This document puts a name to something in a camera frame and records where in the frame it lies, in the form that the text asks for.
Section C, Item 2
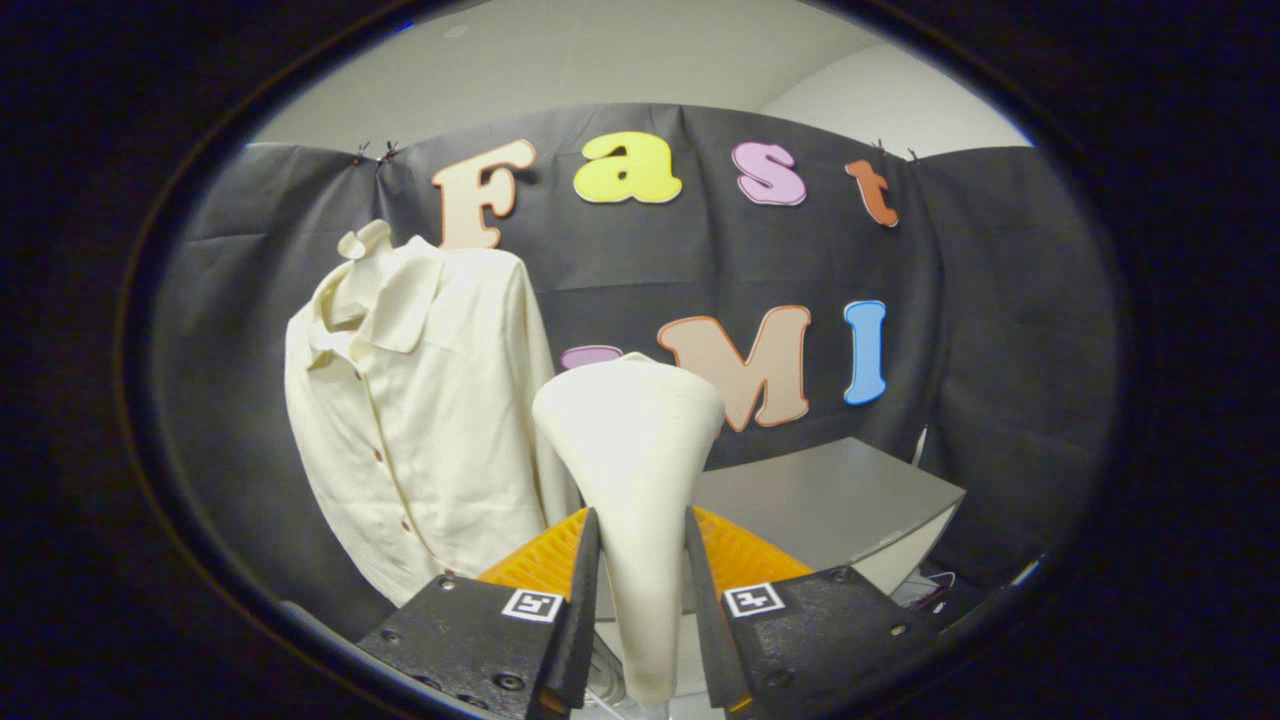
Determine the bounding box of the cream clothes hanger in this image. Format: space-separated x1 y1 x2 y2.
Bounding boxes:
337 220 393 263

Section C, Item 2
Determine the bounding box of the grey top white cabinet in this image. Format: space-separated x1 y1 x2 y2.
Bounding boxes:
590 437 967 691

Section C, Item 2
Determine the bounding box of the cream button-up shirt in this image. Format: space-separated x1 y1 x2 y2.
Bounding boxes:
285 235 581 608

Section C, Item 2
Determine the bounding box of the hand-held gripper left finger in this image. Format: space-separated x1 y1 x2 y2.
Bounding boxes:
357 507 603 720

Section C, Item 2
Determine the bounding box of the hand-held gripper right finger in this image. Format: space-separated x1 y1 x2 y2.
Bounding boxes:
684 506 943 716

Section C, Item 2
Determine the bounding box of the tangle of cables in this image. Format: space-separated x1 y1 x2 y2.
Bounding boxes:
895 568 959 609

